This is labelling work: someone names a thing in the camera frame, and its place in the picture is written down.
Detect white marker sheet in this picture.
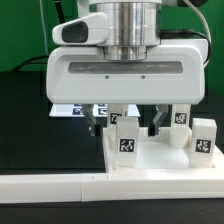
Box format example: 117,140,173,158
50,104,140,117

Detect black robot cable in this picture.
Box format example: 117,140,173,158
11,0,74,72

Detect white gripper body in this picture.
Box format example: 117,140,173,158
46,43,205,105

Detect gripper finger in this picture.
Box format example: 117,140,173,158
82,104,101,136
148,104,169,136

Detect white cable on wall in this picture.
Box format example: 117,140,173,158
39,0,50,56

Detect white square tabletop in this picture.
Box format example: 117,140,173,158
102,126,224,174

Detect white L-shaped obstacle wall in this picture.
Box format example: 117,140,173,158
0,170,224,204

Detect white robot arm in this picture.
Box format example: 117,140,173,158
46,0,211,136

